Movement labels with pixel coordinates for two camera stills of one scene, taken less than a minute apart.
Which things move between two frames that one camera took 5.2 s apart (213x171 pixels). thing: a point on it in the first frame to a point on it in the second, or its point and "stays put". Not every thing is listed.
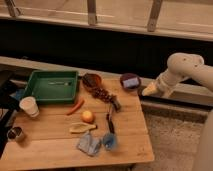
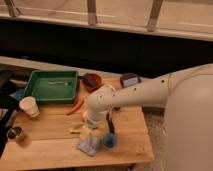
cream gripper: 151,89 to 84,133
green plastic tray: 53,86 stays put
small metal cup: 13,133 stays put
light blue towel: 89,143 stays put
